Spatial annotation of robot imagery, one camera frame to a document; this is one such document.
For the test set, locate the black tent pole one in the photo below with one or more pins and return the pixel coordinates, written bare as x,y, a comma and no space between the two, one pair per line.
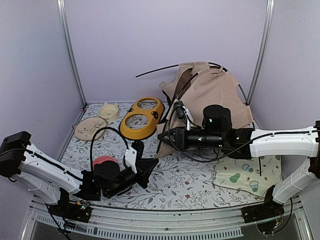
182,80

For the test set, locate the black tent pole two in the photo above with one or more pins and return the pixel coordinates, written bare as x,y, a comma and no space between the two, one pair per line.
180,100

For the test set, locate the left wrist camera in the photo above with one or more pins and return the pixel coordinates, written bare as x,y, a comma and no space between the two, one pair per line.
133,154

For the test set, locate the yellow double bowl holder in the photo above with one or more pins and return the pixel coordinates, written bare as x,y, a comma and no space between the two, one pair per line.
142,118

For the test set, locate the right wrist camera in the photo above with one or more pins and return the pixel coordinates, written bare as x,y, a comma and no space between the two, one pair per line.
183,113

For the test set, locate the beige leaf plate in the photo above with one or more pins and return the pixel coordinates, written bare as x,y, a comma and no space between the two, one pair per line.
86,129

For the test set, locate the left aluminium frame post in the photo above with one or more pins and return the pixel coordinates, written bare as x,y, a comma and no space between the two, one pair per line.
61,7

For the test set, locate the pink pet bowl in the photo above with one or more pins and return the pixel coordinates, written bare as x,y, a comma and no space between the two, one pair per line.
102,159

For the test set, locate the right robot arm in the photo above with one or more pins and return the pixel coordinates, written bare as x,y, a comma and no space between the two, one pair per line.
295,142

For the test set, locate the cream cat-ear bowl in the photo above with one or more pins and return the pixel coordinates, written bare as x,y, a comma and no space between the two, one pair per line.
109,112

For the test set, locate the beige pet tent fabric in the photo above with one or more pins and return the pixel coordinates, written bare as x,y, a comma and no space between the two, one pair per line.
207,100

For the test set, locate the right aluminium frame post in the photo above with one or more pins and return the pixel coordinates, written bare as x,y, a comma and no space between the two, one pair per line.
270,4

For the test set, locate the aluminium frame post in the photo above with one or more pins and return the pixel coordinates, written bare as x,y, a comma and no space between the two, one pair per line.
61,7
270,4

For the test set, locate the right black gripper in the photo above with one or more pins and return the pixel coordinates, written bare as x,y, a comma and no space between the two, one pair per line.
181,138

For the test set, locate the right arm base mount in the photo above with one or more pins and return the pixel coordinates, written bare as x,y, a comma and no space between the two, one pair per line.
261,211

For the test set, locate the floral table cloth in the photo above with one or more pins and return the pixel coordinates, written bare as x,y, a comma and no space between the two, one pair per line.
176,183

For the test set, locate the avocado print pet mat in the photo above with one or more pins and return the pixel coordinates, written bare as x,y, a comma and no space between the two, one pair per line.
254,176

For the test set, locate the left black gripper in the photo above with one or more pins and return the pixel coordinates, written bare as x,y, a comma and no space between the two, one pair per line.
147,167

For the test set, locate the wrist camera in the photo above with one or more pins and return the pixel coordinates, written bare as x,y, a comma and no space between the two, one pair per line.
183,113
133,154

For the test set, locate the front aluminium rail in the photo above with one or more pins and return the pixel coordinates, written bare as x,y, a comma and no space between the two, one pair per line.
113,223

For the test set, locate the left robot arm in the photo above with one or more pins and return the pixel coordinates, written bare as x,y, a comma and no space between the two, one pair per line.
49,179

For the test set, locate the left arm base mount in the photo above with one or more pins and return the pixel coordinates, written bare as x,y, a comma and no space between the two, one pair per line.
80,212

